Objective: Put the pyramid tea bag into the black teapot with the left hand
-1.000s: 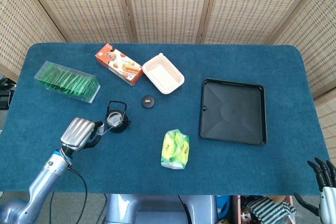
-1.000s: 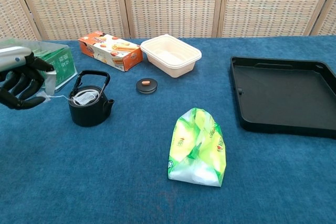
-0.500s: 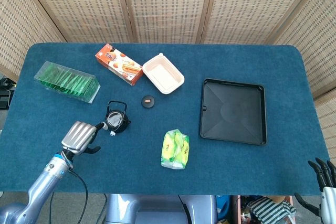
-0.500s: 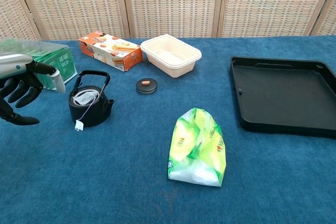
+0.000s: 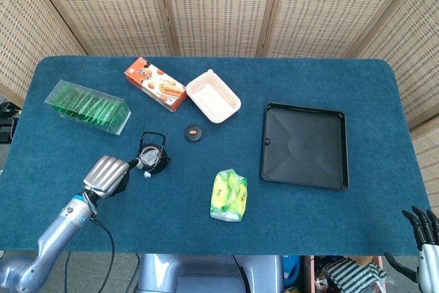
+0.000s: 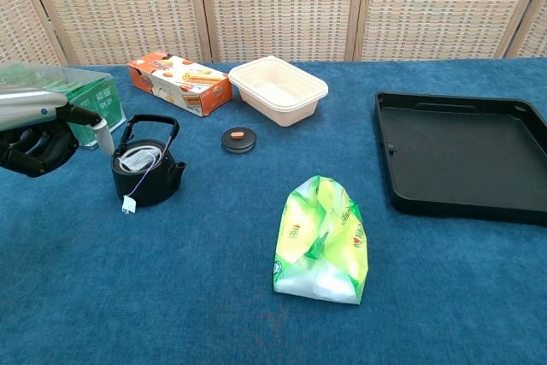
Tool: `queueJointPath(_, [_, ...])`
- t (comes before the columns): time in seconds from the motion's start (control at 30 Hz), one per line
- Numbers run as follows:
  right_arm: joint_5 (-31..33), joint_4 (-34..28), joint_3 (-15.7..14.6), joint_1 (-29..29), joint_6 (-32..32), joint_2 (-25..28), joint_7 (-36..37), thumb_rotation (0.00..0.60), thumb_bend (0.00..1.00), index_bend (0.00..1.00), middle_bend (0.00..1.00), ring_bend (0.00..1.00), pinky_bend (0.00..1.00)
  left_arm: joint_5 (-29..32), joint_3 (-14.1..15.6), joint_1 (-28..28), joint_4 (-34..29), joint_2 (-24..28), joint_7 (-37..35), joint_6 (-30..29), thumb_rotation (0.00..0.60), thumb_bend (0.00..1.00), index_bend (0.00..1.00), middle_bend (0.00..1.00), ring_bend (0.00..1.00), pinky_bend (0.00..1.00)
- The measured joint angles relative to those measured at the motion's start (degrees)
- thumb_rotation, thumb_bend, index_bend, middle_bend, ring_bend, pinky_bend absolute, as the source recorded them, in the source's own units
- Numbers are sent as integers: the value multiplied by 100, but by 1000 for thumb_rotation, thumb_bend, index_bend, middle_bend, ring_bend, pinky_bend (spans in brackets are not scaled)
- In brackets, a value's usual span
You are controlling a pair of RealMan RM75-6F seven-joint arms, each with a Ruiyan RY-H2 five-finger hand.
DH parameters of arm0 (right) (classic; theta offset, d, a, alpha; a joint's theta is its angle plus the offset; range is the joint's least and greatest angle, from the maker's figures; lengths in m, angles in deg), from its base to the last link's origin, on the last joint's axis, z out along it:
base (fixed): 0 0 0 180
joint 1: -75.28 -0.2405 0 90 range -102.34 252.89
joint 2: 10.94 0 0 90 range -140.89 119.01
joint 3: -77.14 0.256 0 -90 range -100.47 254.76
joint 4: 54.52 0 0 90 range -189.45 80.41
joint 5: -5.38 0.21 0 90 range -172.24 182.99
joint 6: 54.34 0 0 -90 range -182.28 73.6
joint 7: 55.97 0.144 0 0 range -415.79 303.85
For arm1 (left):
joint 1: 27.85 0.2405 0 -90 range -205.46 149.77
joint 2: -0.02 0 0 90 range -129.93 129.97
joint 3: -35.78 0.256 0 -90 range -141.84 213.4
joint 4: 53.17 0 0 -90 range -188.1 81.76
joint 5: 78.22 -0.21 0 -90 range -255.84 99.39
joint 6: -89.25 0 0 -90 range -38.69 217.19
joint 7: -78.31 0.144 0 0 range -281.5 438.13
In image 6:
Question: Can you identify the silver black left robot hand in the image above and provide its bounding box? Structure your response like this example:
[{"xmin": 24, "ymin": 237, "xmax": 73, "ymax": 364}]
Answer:
[{"xmin": 0, "ymin": 85, "xmax": 115, "ymax": 179}]

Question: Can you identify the white tea bag with tag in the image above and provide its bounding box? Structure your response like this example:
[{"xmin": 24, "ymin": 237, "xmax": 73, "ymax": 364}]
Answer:
[{"xmin": 118, "ymin": 146, "xmax": 162, "ymax": 215}]

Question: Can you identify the clear box of green packets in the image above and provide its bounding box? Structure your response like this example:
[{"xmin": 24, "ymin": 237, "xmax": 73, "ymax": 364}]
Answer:
[{"xmin": 0, "ymin": 61, "xmax": 127, "ymax": 150}]

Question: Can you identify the black cast iron teapot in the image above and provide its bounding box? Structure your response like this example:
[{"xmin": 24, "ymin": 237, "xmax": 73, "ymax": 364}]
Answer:
[{"xmin": 110, "ymin": 114, "xmax": 188, "ymax": 208}]

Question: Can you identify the black teapot lid orange knob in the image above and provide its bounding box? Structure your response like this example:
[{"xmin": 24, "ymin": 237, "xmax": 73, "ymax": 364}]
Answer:
[{"xmin": 221, "ymin": 127, "xmax": 258, "ymax": 154}]

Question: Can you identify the green and white plastic bag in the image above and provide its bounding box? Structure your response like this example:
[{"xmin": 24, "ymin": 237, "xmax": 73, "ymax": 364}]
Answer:
[{"xmin": 272, "ymin": 174, "xmax": 369, "ymax": 305}]

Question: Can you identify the orange snack carton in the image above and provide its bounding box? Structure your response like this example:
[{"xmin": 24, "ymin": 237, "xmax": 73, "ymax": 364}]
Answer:
[{"xmin": 126, "ymin": 50, "xmax": 234, "ymax": 118}]

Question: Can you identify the cream plastic food container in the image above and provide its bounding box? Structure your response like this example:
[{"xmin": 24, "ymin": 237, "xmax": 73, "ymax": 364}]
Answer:
[{"xmin": 227, "ymin": 56, "xmax": 329, "ymax": 127}]

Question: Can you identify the woven folding screen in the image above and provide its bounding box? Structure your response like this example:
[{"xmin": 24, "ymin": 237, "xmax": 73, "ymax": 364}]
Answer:
[{"xmin": 0, "ymin": 0, "xmax": 547, "ymax": 67}]

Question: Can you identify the blue table cloth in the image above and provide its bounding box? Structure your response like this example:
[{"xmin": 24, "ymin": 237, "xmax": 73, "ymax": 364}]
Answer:
[{"xmin": 0, "ymin": 57, "xmax": 547, "ymax": 365}]

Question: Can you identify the black plastic tray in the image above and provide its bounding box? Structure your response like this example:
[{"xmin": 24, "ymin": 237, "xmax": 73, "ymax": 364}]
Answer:
[{"xmin": 374, "ymin": 91, "xmax": 547, "ymax": 227}]

